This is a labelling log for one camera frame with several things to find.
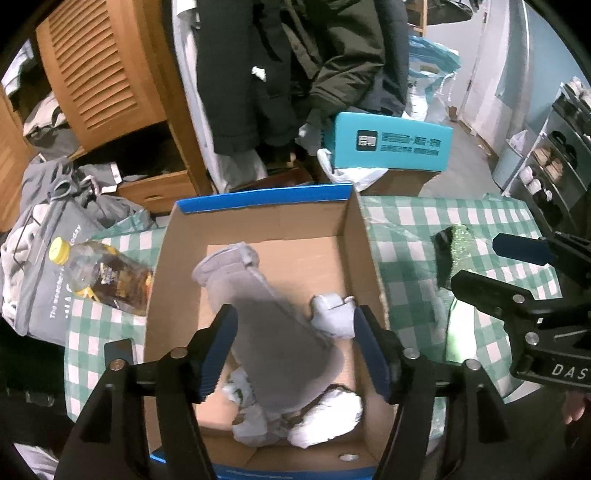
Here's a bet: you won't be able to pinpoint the olive green hanging jacket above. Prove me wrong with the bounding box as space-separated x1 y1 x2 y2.
277 0 384 116

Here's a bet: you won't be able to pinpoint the white hanging shirt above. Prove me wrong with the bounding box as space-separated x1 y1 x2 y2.
0 41 42 102

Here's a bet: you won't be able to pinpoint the grey hoodie pile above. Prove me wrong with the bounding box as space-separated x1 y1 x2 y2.
21 157 153 232

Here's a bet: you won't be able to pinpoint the white plastic bag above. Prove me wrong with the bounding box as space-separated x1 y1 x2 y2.
316 148 389 192

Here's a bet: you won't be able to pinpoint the small grey sock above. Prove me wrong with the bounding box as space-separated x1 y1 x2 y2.
308 294 358 340

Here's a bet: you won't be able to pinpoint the white hanging garment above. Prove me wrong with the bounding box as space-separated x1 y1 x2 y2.
173 0 269 195

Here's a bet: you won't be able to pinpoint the brown cardboard box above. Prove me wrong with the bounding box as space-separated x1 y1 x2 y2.
365 168 439 197

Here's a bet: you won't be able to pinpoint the teal printed box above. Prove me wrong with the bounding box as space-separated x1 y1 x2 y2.
323 112 454 172

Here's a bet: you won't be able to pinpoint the wooden wardrobe drawer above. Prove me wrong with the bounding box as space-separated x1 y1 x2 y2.
115 171 199 215

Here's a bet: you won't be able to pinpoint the dark navy hanging coat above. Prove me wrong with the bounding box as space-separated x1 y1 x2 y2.
360 0 411 116

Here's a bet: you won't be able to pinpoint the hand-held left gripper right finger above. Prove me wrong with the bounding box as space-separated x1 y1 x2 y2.
353 305 527 480

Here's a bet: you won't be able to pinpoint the grey clothes in wardrobe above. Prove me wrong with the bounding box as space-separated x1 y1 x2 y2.
21 99 81 160

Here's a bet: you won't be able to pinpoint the grey tote bag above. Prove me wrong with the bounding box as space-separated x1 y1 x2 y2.
0 203 107 347

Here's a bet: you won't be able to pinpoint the blue-rimmed cardboard box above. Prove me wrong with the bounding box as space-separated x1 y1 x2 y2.
141 182 393 480

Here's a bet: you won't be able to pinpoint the yellow-capped plastic bottle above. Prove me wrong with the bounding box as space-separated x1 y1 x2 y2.
48 237 155 317

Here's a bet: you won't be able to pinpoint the light blue bin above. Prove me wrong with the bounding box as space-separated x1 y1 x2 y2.
492 138 527 188

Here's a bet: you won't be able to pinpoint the large blue-white plastic bag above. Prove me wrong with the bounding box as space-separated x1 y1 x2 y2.
409 34 462 121

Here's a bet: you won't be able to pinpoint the small white bag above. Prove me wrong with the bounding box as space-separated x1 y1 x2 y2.
505 129 529 153

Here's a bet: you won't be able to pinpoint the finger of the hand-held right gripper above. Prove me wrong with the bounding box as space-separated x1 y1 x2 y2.
492 232 591 283
450 270 539 324

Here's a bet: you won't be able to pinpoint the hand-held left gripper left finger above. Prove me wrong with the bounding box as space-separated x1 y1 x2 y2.
55 302 241 480

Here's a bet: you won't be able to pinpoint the green checked tablecloth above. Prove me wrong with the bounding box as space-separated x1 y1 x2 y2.
62 194 561 453

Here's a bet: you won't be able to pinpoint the white blue striped sock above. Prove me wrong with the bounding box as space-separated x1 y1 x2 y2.
288 388 363 449

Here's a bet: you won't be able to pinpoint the black hanging coat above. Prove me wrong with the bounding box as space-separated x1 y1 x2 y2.
196 0 301 158

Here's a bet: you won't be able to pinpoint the grey shoe rack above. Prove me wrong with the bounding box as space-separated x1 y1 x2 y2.
501 76 591 232

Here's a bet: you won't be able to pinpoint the wooden wardrobe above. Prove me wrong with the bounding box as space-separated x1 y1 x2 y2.
0 0 213 232

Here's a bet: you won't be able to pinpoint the person's right hand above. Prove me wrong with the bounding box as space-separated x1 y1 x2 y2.
562 390 591 418

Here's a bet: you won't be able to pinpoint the grey hanging bag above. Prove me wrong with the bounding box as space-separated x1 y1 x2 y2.
425 0 476 26

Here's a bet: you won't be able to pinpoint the wooden shelf rack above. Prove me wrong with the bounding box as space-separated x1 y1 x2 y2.
406 0 430 35

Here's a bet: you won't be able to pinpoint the white door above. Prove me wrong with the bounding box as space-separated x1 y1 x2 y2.
462 0 532 134

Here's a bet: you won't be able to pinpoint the group of assorted shoes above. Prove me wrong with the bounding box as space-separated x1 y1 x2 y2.
517 76 591 217

